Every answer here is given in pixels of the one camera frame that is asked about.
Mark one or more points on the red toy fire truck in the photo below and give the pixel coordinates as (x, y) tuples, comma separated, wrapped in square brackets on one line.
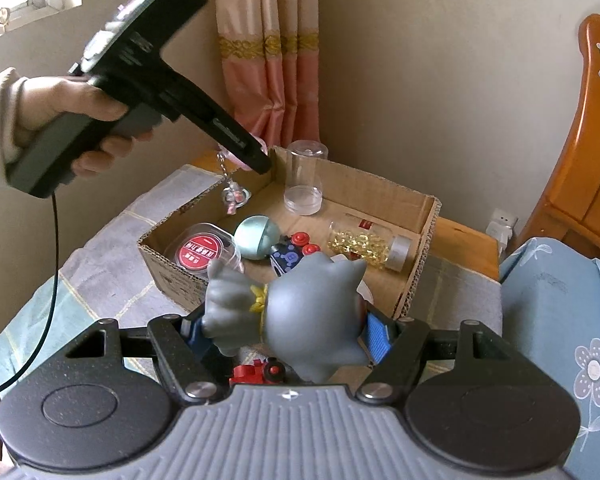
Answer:
[(269, 371)]

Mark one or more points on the clear plastic cylinder jar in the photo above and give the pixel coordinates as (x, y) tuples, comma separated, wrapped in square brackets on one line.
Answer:
[(303, 187)]

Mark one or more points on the blue floral bed sheet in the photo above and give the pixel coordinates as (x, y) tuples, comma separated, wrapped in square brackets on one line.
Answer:
[(551, 314)]

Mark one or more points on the clear box with red label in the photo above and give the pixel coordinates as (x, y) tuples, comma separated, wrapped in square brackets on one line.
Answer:
[(198, 245)]

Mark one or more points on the white wall socket plug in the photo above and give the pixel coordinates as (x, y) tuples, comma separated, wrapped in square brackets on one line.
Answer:
[(501, 227)]

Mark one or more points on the pink beige curtain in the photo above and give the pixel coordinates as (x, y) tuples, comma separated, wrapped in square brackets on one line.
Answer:
[(269, 51)]

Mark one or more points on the person's left hand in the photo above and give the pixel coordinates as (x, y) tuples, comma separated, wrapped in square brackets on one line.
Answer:
[(42, 99)]

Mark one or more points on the wooden bed headboard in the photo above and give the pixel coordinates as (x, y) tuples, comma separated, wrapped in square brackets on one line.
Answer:
[(569, 207)]

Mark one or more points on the mint green round case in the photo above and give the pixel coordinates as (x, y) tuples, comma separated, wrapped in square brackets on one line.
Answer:
[(255, 237)]

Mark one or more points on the clear bottle of yellow capsules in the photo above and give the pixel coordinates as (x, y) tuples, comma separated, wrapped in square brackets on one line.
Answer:
[(360, 238)]

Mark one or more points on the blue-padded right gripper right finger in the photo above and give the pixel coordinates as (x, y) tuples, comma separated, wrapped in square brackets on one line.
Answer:
[(396, 350)]

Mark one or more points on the pink charm keychain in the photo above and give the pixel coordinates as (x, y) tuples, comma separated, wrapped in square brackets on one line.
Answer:
[(234, 195)]

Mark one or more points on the open cardboard box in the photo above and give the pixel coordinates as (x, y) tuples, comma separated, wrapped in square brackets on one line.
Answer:
[(345, 191)]

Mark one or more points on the grey cat figurine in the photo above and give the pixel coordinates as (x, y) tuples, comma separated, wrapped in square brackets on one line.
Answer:
[(311, 318)]

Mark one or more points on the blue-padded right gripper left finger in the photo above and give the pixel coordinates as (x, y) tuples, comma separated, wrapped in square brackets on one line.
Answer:
[(179, 366)]

